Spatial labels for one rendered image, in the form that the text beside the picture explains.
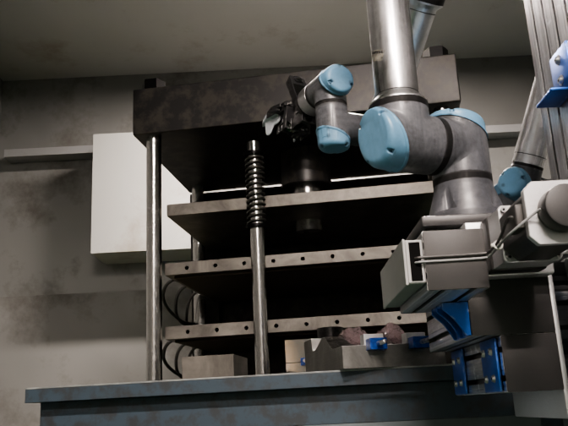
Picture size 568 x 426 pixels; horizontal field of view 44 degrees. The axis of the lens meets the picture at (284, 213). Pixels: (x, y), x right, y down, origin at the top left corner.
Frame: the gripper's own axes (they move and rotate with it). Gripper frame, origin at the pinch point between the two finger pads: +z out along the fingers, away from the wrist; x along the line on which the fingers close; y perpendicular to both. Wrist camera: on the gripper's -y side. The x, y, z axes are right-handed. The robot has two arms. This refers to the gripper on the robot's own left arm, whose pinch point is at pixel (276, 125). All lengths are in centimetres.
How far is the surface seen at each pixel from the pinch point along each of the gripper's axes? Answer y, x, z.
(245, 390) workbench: 70, 1, 7
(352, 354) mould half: 60, 20, -11
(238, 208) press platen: -8, 25, 93
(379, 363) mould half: 62, 27, -13
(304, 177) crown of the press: -28, 54, 94
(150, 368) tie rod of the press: 57, 1, 104
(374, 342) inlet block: 57, 23, -15
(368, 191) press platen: -16, 68, 64
